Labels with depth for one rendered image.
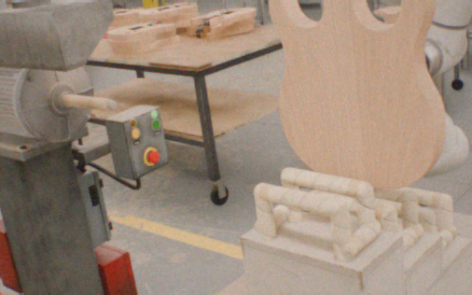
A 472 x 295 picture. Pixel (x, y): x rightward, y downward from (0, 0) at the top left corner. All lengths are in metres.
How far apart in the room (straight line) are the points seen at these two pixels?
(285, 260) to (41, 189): 1.10
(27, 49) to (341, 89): 0.82
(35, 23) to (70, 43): 0.10
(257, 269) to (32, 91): 0.91
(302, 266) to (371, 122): 0.30
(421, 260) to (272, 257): 0.29
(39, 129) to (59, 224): 0.40
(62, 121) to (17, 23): 0.36
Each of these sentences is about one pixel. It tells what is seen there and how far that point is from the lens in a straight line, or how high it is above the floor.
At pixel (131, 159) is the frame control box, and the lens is 2.15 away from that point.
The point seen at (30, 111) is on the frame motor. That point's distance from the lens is 1.93.
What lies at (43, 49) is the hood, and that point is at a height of 1.44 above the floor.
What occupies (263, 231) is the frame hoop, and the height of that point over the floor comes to 1.12.
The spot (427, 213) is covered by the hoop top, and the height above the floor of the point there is 1.05.
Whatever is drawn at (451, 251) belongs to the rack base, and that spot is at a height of 0.94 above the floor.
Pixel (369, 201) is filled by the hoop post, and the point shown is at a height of 1.18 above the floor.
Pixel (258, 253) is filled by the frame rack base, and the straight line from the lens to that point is 1.28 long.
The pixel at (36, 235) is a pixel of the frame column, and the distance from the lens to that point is 2.19.
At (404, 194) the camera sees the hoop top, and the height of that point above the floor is 1.12.
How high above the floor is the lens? 1.69
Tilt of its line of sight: 19 degrees down
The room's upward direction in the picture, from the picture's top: 8 degrees counter-clockwise
